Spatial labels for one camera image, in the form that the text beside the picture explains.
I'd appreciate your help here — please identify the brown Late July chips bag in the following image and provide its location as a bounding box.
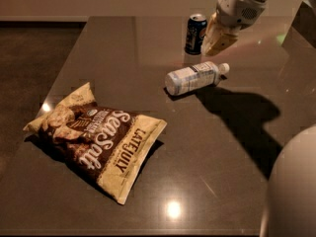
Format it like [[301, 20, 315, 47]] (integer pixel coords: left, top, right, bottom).
[[24, 84, 167, 204]]

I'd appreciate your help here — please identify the blue Pepsi soda can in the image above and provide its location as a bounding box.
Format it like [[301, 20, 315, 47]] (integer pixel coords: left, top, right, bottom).
[[185, 13, 207, 55]]

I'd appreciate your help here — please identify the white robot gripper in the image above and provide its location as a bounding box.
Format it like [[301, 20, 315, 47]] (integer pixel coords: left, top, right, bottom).
[[201, 0, 266, 56]]

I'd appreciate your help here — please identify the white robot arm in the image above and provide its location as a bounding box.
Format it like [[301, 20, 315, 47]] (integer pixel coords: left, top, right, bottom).
[[201, 0, 316, 237]]

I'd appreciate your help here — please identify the clear plastic water bottle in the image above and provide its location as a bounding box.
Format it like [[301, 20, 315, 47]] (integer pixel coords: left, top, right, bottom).
[[165, 61, 230, 96]]

